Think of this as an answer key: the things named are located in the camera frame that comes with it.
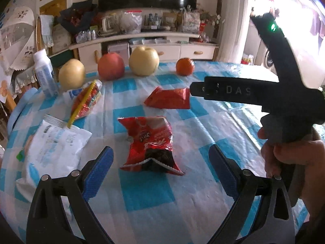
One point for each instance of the large yellow pear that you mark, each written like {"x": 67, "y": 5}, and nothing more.
{"x": 144, "y": 61}

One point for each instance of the small red snack packet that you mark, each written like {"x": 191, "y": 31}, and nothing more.
{"x": 169, "y": 99}

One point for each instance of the white plastic milk bottle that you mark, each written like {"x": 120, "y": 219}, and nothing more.
{"x": 44, "y": 73}

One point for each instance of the orange tangerine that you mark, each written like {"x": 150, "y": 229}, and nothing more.
{"x": 185, "y": 66}

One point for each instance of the washing machine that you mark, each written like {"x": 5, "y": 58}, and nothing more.
{"x": 267, "y": 61}

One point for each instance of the white electric kettle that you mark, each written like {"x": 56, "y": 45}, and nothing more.
{"x": 109, "y": 26}

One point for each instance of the small brown pear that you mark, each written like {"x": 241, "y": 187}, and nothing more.
{"x": 71, "y": 75}

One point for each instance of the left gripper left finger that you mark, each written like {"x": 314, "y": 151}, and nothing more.
{"x": 47, "y": 220}

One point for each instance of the blue white checkered tablecloth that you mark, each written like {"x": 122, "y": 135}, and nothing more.
{"x": 148, "y": 206}

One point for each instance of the red apple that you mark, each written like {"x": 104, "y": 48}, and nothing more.
{"x": 111, "y": 66}

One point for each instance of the colourful candy bag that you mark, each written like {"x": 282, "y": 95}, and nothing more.
{"x": 83, "y": 104}

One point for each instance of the wooden dining chair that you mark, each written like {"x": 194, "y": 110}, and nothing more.
{"x": 43, "y": 33}

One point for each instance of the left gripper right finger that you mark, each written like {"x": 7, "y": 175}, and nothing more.
{"x": 274, "y": 221}

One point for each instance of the mesh food cover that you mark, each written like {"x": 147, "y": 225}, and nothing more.
{"x": 18, "y": 40}

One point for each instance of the person right hand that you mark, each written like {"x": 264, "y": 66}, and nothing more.
{"x": 309, "y": 154}

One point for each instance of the white blue wipes pack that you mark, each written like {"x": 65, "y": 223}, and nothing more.
{"x": 53, "y": 150}

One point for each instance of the clear plastic bag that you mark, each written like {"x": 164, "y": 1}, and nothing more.
{"x": 130, "y": 22}

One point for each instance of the red coffee snack bag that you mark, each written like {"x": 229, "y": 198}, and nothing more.
{"x": 151, "y": 148}

